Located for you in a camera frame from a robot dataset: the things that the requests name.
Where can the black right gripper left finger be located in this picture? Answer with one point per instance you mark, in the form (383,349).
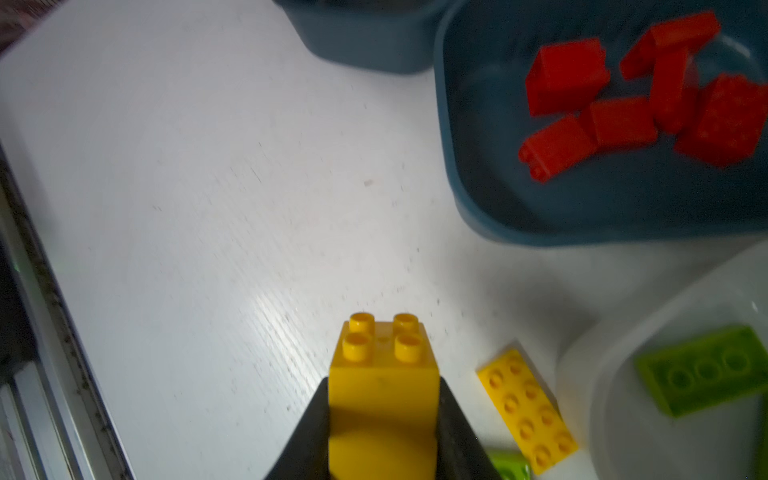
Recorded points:
(305,455)

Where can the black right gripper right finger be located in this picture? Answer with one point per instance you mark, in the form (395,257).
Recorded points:
(460,454)

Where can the yellow square lego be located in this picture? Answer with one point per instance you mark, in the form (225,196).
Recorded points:
(383,395)

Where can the green long lego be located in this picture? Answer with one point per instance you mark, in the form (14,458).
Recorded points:
(707,371)

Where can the yellow arched lego brick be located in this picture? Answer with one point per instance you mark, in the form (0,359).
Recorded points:
(674,90)

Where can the small red lego brick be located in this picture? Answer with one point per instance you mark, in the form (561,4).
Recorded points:
(690,33)

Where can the green lego brick centre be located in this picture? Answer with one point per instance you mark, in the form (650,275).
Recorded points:
(510,465)

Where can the yellow long lego top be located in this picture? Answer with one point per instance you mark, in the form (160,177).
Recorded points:
(532,419)

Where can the white plastic bin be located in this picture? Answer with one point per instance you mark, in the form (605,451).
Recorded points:
(612,415)

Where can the middle dark teal bin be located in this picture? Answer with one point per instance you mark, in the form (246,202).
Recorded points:
(483,52)

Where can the dark teal bin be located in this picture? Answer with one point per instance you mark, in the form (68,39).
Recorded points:
(394,37)
(483,52)

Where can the left dark teal bin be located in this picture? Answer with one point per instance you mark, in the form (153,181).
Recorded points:
(394,37)

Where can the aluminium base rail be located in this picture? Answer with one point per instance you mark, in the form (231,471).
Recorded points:
(54,424)

